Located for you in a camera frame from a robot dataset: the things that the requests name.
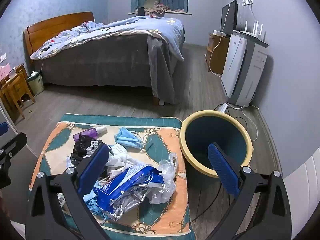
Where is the wooden cabinet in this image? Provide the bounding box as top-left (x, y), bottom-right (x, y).
top-left (205, 32), bottom-right (231, 75)

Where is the light blue printed quilt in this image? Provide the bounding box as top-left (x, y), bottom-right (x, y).
top-left (30, 16), bottom-right (185, 62)

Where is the grey bed blanket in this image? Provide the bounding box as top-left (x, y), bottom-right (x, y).
top-left (41, 34), bottom-right (184, 105)

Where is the pink box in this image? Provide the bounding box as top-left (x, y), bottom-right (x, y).
top-left (0, 64), bottom-right (12, 79)

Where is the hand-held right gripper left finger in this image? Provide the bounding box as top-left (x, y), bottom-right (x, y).
top-left (26, 144), bottom-right (110, 240)

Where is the black flat screen television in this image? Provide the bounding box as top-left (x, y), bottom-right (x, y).
top-left (220, 0), bottom-right (238, 37)

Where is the black plastic bag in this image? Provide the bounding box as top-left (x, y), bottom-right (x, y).
top-left (71, 134), bottom-right (105, 167)

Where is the white floor cable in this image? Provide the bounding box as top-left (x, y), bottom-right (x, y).
top-left (226, 102), bottom-right (258, 142)

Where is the wooden nightstand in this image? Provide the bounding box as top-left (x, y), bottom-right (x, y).
top-left (0, 64), bottom-right (35, 120)

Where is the window sill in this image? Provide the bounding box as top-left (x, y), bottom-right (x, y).
top-left (128, 10), bottom-right (193, 17)

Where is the yellow-rimmed blue trash bin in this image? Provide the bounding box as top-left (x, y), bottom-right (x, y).
top-left (179, 110), bottom-right (254, 179)

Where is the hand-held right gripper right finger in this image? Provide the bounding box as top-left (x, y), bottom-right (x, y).
top-left (208, 142), bottom-right (292, 240)

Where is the white wardrobe panel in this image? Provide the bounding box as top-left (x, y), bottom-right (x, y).
top-left (282, 147), bottom-right (320, 240)

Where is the plaid cloth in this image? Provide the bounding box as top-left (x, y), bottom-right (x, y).
top-left (144, 4), bottom-right (173, 18)

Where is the light blue cloth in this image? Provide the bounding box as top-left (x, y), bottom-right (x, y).
top-left (82, 192), bottom-right (107, 224)

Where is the blue and white plastic package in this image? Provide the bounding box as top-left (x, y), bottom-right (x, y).
top-left (94, 164), bottom-right (165, 222)

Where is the wooden bed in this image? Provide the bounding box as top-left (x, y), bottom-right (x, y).
top-left (23, 12), bottom-right (187, 105)

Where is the blue face mask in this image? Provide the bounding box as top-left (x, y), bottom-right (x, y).
top-left (114, 127), bottom-right (148, 152)

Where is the white tissue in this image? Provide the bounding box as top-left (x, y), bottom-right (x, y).
top-left (106, 144), bottom-right (140, 175)

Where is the patterned quilted mat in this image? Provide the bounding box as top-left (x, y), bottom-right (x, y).
top-left (29, 113), bottom-right (197, 240)

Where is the white air purifier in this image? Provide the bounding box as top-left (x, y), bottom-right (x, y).
top-left (221, 30), bottom-right (269, 107)

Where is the white television cable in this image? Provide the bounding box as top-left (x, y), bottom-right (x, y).
top-left (209, 5), bottom-right (231, 73)

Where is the olive pillow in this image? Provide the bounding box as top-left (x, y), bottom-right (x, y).
top-left (142, 0), bottom-right (162, 8)

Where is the white router with antennas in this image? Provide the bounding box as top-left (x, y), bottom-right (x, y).
top-left (234, 20), bottom-right (265, 42)

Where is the clear plastic bag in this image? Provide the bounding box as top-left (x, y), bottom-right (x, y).
top-left (147, 152), bottom-right (178, 204)

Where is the purple plastic bottle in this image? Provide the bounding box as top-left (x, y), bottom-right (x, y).
top-left (73, 126), bottom-right (107, 142)

